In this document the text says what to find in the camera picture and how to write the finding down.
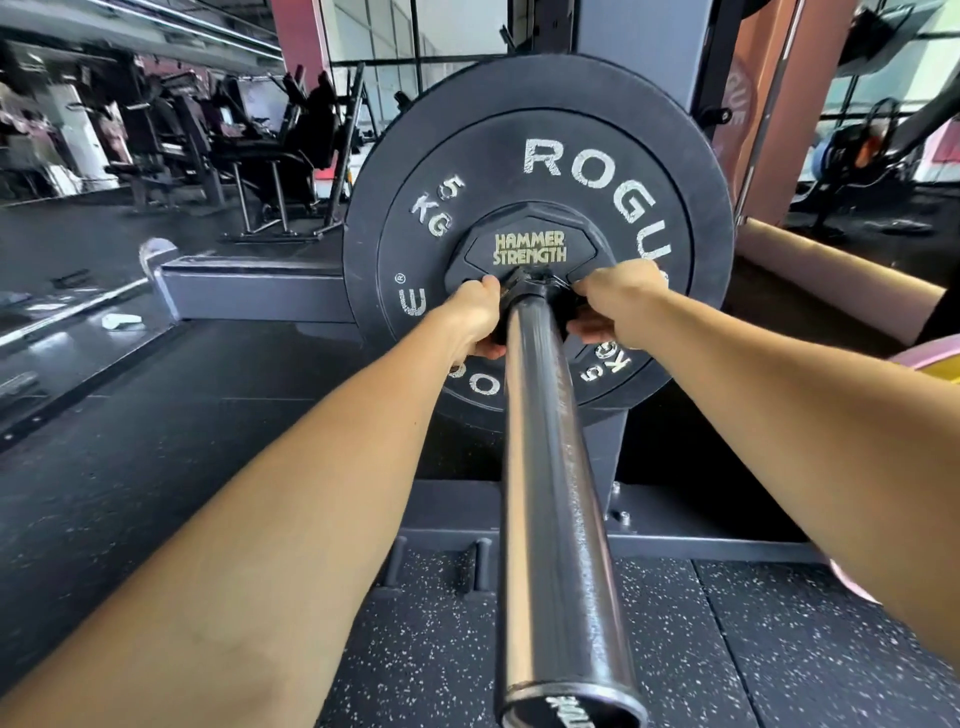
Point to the person's left hand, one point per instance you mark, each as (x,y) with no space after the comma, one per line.
(466,315)

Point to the person's right hand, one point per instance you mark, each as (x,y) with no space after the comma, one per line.
(621,298)

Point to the person's right thumb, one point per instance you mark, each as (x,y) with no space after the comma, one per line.
(589,331)

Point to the person's left thumb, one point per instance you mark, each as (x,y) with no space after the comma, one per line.
(486,350)

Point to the black barbell collar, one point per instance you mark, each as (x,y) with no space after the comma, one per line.
(529,247)

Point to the person's left forearm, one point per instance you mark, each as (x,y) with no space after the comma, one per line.
(247,540)

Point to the person's right forearm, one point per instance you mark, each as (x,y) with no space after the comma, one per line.
(810,450)

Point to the black rubber weight plate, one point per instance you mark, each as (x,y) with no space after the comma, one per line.
(465,150)

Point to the black band peg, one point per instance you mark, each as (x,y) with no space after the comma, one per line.
(395,562)
(484,566)

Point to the pink padded bench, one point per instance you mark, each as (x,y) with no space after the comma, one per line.
(832,274)

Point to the upright steel barbell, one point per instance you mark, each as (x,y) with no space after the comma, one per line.
(765,112)

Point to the black gym machines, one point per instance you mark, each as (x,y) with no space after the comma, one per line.
(247,142)

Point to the black floor fan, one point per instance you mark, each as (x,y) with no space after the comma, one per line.
(859,154)

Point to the small white floor object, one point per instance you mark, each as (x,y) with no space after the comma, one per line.
(121,322)

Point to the grey squat rack frame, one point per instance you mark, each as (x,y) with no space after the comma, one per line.
(262,289)

